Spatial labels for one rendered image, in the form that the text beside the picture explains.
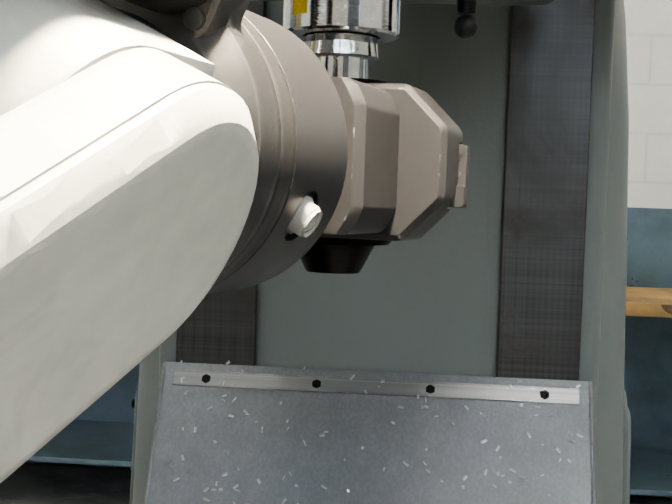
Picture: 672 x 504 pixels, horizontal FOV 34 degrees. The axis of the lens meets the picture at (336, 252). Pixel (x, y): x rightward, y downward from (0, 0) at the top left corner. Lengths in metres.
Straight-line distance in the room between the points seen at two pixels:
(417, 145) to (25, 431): 0.21
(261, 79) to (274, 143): 0.02
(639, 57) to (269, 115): 4.49
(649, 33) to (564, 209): 3.97
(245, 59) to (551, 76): 0.56
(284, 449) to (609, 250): 0.28
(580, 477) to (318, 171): 0.53
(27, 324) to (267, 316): 0.65
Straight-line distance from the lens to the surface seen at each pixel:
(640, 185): 4.73
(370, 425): 0.82
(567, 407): 0.83
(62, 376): 0.21
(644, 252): 4.72
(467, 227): 0.82
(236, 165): 0.23
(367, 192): 0.36
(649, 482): 4.18
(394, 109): 0.39
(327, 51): 0.44
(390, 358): 0.83
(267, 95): 0.28
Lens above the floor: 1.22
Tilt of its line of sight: 3 degrees down
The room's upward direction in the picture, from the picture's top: 2 degrees clockwise
